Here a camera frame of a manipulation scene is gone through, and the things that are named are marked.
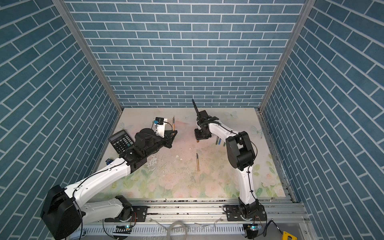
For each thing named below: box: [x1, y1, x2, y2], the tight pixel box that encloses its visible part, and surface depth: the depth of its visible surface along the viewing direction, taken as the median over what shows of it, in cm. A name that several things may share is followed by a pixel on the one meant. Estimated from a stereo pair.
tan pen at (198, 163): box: [196, 153, 200, 172], surface depth 93 cm
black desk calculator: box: [108, 129, 135, 154], surface depth 101 cm
